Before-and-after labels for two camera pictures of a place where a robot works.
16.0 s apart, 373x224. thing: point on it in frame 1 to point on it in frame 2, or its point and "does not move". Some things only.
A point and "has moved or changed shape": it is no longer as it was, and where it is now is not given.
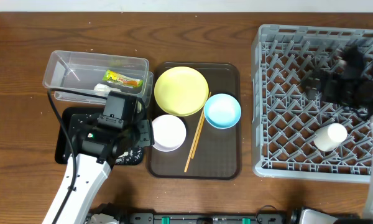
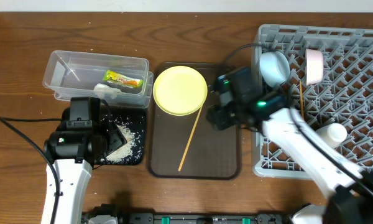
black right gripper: [331, 90] to [219, 116]
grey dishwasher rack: [296, 137] does not move
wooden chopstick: [190, 155] to [301, 102]
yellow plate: [181, 91] does not move
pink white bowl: [170, 132] to [314, 66]
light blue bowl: [222, 111] has moved or changed shape
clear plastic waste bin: [82, 78] does not move
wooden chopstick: [198, 133] to [193, 131]
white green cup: [330, 137] does not move
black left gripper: [147, 132] to [115, 136]
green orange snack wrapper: [122, 79] does not move
